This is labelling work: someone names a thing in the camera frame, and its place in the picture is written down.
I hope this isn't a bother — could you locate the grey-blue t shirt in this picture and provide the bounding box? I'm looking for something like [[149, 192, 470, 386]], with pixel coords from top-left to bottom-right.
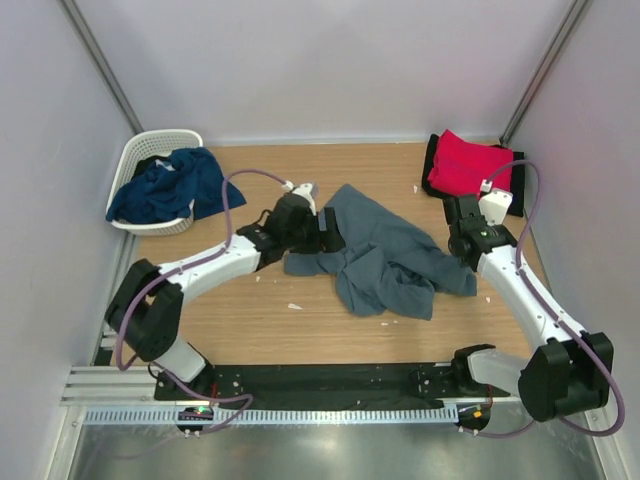
[[284, 184, 477, 320]]

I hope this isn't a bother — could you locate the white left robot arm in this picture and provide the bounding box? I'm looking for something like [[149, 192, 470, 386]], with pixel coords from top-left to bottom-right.
[[105, 193, 345, 400]]

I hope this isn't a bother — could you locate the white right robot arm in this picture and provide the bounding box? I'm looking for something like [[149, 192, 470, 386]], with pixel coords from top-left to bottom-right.
[[443, 195, 614, 422]]

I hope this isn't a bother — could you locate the folded black t shirt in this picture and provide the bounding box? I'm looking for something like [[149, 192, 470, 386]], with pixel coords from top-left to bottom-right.
[[421, 133, 526, 217]]

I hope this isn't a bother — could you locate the folded pink t shirt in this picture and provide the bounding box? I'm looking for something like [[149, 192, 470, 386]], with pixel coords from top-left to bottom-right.
[[426, 130, 514, 196]]

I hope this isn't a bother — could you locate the navy blue t shirt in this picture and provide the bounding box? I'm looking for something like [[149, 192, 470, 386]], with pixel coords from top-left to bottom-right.
[[106, 147, 224, 224]]

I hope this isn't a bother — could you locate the black garment in basket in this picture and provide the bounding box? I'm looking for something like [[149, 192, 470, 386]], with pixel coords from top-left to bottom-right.
[[132, 155, 174, 181]]

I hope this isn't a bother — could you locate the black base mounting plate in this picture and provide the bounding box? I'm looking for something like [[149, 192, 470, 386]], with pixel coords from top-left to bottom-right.
[[153, 362, 521, 404]]

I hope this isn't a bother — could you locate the right wrist camera housing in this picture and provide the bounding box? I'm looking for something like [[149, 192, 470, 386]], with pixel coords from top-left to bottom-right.
[[479, 189, 513, 226]]

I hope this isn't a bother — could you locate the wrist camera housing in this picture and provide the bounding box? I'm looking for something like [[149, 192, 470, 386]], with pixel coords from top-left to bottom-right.
[[292, 182, 318, 215], [479, 189, 513, 226]]

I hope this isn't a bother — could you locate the left wrist camera housing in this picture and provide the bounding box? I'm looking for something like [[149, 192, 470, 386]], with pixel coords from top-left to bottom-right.
[[292, 182, 318, 215]]

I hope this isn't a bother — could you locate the white slotted cable duct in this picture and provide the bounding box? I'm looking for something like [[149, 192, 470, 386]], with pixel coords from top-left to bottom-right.
[[83, 405, 458, 426]]

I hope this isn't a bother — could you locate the right aluminium corner post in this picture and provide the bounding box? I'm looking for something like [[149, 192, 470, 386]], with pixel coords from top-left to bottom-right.
[[499, 0, 593, 146]]

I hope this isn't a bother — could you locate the aluminium corner post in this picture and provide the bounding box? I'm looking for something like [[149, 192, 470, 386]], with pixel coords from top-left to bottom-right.
[[58, 0, 144, 134], [499, 0, 593, 146]]

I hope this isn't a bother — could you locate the aluminium frame rail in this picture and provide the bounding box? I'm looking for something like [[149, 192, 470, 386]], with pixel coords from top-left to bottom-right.
[[59, 364, 161, 407]]

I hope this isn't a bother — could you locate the left aluminium corner post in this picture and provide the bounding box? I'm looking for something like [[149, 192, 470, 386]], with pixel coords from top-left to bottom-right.
[[58, 0, 144, 134]]

